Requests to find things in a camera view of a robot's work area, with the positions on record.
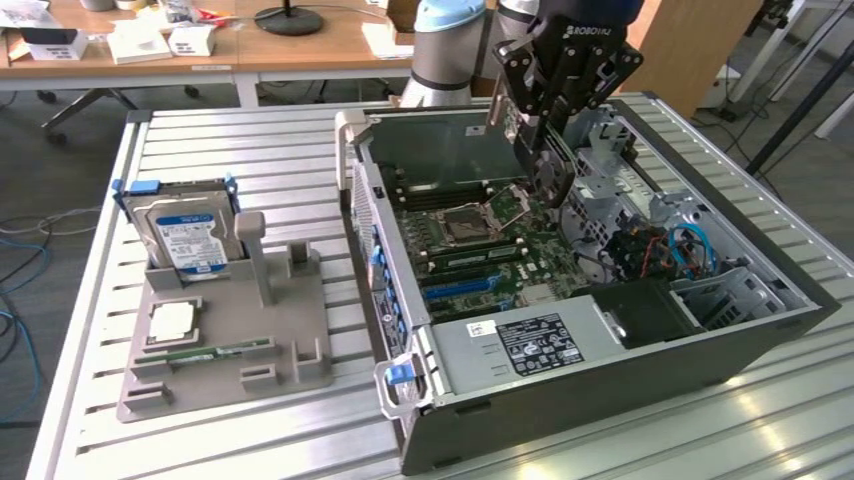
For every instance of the grey power supply unit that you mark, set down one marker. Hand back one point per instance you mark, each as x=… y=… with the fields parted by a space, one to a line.
x=468 y=360

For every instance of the white box with black label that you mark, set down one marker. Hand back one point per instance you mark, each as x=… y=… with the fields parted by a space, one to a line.
x=57 y=50

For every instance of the metal socket cover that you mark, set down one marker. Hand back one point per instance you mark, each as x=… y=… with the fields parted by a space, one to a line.
x=508 y=210

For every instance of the blue case latch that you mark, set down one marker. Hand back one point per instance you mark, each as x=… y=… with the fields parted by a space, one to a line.
x=397 y=375

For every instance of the black wheeled desk leg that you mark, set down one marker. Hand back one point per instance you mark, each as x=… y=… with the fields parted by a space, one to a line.
x=88 y=107

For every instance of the black graphics card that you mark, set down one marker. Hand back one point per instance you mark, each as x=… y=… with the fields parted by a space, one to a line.
x=555 y=180

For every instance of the white paper stack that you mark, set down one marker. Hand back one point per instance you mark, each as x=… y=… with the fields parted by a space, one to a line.
x=388 y=42

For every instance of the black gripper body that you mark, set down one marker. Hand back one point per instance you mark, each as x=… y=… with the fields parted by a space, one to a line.
x=581 y=35

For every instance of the black tripod pole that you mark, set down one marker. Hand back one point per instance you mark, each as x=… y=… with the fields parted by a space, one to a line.
x=801 y=110

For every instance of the low metal disk bay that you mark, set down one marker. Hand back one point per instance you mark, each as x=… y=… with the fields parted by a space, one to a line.
x=728 y=300

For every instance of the large white open box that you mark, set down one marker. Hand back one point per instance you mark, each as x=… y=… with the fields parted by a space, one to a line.
x=137 y=45

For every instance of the blue expansion slot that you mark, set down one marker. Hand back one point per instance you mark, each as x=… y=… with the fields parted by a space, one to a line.
x=461 y=289

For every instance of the small white printed box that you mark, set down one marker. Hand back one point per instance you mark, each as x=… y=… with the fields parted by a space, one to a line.
x=190 y=42

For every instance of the tall metal disk bay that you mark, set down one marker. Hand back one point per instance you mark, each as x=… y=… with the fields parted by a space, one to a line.
x=601 y=200

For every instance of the black open PC case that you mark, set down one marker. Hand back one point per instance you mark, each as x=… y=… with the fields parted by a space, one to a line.
x=601 y=400

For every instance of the grey parts rack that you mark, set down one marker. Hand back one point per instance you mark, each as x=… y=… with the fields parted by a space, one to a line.
x=228 y=380

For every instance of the green RAM stick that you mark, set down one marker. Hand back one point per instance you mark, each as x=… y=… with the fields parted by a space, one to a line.
x=194 y=354

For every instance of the silver CPU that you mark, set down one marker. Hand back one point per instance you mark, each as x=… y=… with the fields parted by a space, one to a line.
x=170 y=322

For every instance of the hard disk with blue bracket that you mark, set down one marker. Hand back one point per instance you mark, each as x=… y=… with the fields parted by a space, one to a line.
x=188 y=235

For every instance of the wooden desk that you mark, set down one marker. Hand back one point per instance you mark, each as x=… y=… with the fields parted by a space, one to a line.
x=301 y=50

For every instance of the white table frame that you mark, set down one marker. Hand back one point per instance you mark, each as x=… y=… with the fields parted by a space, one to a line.
x=757 y=60

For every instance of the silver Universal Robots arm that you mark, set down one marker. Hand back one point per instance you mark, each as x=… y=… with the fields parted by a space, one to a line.
x=448 y=50

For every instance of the wooden cabinet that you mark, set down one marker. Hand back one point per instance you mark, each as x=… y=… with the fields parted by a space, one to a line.
x=688 y=60

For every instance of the black fan shroud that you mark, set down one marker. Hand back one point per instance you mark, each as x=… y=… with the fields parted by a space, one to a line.
x=641 y=310

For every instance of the green motherboard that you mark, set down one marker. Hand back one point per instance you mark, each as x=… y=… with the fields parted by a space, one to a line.
x=541 y=245

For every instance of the CPU socket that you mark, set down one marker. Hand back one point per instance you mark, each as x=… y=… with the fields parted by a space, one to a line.
x=464 y=227

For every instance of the installed dark RAM stick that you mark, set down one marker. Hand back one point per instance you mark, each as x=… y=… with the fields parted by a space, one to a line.
x=468 y=257

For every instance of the black lamp base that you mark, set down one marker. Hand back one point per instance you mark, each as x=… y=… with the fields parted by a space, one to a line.
x=290 y=22

